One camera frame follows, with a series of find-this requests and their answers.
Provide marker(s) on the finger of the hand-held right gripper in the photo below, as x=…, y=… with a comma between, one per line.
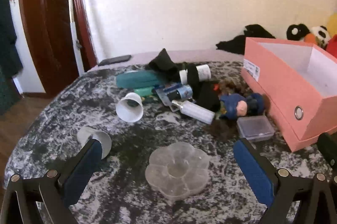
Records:
x=327, y=149

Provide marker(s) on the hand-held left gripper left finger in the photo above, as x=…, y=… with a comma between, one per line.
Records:
x=79, y=174

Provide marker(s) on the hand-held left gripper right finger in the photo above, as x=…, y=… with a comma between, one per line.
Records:
x=254, y=174

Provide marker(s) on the pink cardboard storage box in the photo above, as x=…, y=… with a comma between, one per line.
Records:
x=284, y=87

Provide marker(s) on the clear flower-shaped plastic container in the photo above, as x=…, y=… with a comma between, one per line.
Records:
x=177, y=170

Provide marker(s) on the blue battery blister pack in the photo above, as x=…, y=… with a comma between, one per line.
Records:
x=176, y=93

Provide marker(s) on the grey marbled desktop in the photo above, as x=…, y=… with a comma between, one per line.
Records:
x=137, y=139

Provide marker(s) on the clear plastic cup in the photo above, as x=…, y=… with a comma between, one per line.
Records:
x=101, y=141

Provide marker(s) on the small clear plastic box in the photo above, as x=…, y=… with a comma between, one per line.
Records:
x=255, y=128

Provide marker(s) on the brown hair tuft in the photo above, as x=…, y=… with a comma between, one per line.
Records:
x=222, y=130

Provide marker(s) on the blue plush doll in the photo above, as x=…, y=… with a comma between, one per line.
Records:
x=237, y=107

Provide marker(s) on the white paper cup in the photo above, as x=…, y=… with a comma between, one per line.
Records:
x=130, y=109

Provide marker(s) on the white spray bottle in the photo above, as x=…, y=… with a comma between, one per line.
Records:
x=196, y=112

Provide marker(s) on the black sock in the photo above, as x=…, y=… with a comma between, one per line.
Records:
x=208, y=96

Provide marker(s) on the red plush toy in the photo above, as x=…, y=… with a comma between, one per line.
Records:
x=333, y=46

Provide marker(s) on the small green item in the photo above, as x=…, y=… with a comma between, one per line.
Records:
x=144, y=91

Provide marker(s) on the teal glasses case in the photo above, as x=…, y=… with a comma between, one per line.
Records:
x=137, y=79

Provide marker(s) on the white roll with black band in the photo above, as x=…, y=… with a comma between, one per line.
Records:
x=204, y=72

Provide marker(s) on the panda plush toy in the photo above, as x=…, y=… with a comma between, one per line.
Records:
x=321, y=34

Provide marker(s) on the black phone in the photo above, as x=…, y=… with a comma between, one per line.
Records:
x=114, y=60

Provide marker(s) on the black and white plush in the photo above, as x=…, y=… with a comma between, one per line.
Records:
x=296, y=32

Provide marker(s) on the yellow plush toy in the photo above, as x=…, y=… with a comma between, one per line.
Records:
x=333, y=24

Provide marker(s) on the black clothes pile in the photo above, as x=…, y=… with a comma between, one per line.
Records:
x=237, y=42

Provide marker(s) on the mauve bed sheet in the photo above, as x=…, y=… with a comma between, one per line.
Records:
x=184, y=55

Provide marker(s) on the black pointed cloth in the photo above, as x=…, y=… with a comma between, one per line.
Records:
x=163, y=63

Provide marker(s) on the dark red wooden door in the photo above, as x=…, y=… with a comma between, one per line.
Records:
x=47, y=29

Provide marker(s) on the dark green hanging coat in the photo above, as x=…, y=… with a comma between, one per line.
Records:
x=8, y=37

